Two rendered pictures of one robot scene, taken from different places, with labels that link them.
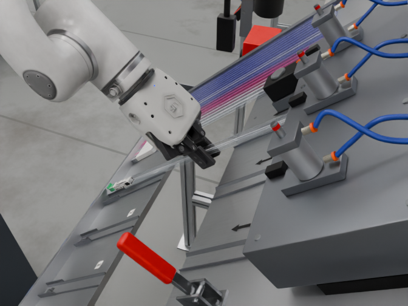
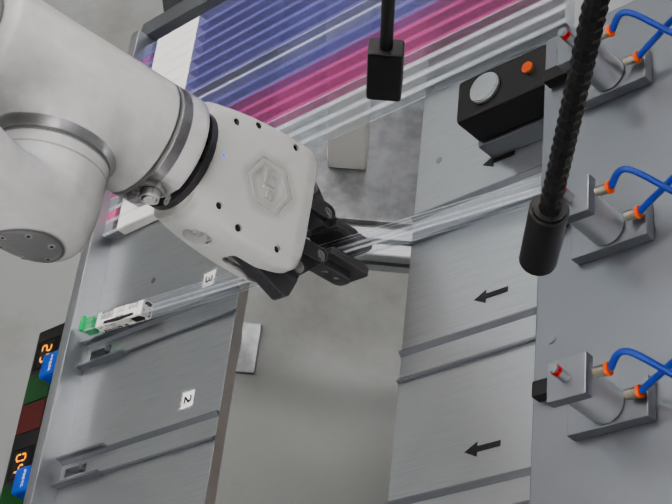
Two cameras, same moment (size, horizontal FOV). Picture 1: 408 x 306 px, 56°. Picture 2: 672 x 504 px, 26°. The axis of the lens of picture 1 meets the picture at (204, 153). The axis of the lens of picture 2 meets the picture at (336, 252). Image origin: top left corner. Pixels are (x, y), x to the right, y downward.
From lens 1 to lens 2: 50 cm
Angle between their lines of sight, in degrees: 17
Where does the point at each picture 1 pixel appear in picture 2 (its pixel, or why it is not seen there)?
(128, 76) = (177, 162)
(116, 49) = (145, 115)
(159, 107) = (246, 201)
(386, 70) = not seen: outside the picture
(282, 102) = (501, 143)
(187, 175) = not seen: hidden behind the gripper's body
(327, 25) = not seen: hidden behind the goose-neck
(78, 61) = (92, 178)
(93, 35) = (97, 105)
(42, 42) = (35, 177)
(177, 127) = (287, 231)
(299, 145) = (592, 395)
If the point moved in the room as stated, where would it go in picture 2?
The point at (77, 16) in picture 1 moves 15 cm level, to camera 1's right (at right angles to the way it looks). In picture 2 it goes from (58, 74) to (298, 29)
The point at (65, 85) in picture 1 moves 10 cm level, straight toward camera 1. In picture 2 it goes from (80, 237) to (170, 354)
